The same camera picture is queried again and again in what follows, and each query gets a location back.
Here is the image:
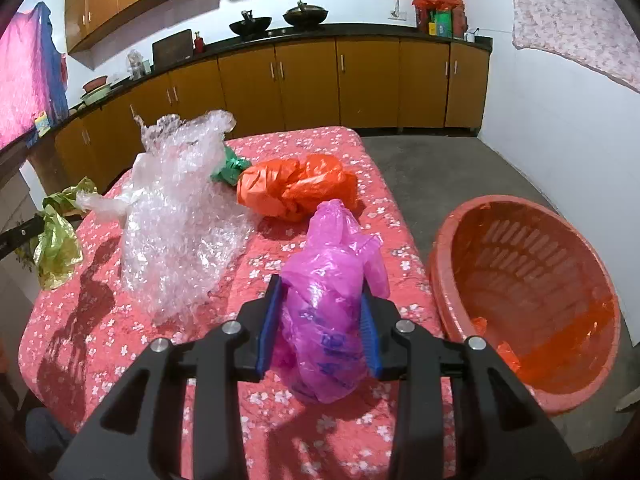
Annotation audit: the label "green plastic bag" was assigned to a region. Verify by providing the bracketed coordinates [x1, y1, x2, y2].
[210, 146, 253, 188]

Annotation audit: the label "green pot with red bowl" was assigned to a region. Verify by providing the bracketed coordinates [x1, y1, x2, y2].
[79, 76, 115, 107]

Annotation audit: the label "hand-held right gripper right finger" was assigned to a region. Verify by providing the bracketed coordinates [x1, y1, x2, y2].
[360, 284, 583, 480]

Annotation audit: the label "black wok with lid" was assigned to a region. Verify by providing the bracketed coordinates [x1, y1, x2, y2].
[282, 1, 331, 27]

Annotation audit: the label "red bag of groceries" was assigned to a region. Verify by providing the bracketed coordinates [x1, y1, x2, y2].
[412, 0, 469, 39]

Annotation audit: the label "table with red floral cloth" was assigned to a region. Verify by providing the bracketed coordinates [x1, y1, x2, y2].
[17, 126, 456, 480]

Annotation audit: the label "dark cutting board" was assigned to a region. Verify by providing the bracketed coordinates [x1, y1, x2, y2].
[152, 29, 194, 64]

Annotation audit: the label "pink floral hanging cloth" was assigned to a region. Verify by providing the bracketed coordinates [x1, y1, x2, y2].
[505, 0, 640, 94]

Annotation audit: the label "orange plastic bag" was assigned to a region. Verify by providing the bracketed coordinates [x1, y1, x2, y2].
[236, 154, 360, 223]

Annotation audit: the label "glass jar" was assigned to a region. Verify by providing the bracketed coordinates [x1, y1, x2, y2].
[126, 50, 151, 79]

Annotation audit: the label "clear white plastic bag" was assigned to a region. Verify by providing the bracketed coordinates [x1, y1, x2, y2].
[75, 190, 138, 223]

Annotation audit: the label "clear bubble wrap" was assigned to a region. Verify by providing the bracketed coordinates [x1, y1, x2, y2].
[120, 109, 261, 326]

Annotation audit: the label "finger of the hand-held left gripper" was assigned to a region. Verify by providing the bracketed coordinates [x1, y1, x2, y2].
[0, 214, 47, 260]

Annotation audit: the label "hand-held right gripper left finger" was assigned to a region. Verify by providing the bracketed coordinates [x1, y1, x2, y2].
[52, 274, 283, 480]

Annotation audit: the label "black open wok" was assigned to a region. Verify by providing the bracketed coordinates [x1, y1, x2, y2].
[229, 9, 273, 37]

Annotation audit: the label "pink plastic bag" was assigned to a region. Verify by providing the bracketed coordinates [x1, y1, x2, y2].
[272, 199, 392, 405]

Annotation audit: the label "yellow-green plastic bag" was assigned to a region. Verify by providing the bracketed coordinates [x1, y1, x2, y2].
[30, 177, 98, 291]

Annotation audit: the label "red plastic basket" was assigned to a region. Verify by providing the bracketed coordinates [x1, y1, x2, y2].
[427, 195, 622, 416]

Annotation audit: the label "wooden lower kitchen cabinets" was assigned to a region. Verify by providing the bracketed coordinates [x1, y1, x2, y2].
[54, 35, 492, 196]

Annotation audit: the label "pink and blue hanging cloth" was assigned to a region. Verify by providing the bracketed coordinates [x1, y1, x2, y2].
[0, 2, 69, 150]

